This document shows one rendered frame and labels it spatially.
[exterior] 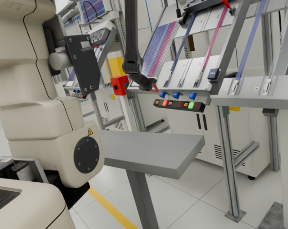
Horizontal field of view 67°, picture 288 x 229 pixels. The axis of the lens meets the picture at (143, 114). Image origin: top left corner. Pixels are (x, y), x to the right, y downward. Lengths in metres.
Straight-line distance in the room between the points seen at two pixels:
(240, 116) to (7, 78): 1.17
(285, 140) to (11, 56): 0.99
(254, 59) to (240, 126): 1.80
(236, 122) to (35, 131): 1.12
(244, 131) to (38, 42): 1.17
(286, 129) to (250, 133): 0.40
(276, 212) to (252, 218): 0.13
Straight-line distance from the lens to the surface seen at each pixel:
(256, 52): 3.10
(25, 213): 0.36
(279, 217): 1.40
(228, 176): 1.24
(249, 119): 1.38
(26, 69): 0.60
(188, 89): 1.10
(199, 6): 1.46
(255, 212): 1.42
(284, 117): 1.03
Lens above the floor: 0.97
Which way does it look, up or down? 17 degrees down
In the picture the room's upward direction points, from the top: 14 degrees counter-clockwise
